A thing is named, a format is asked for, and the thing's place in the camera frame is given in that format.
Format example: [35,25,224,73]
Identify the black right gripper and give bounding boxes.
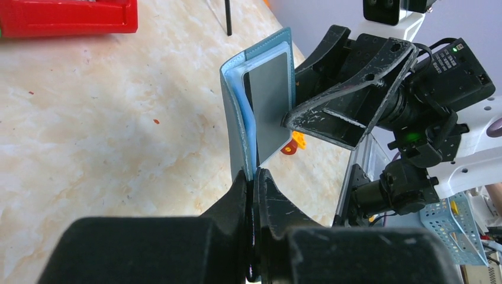
[282,25,495,168]

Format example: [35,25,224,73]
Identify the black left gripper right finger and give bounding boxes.
[253,168,462,283]

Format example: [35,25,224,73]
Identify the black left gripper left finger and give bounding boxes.
[38,172,247,283]

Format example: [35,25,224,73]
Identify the dark grey credit card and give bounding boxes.
[243,52,291,166]

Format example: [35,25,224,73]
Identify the teal card holder wallet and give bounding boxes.
[220,27,295,181]

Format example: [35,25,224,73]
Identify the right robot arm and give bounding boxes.
[282,1,501,227]

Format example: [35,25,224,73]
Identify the black mini tripod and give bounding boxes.
[224,0,233,36]

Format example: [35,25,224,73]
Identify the blue perforated basket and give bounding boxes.
[419,192,488,266]

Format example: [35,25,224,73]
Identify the red bin with clear bags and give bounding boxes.
[1,0,138,38]

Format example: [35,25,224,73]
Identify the aluminium frame rail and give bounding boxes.
[332,134,391,227]

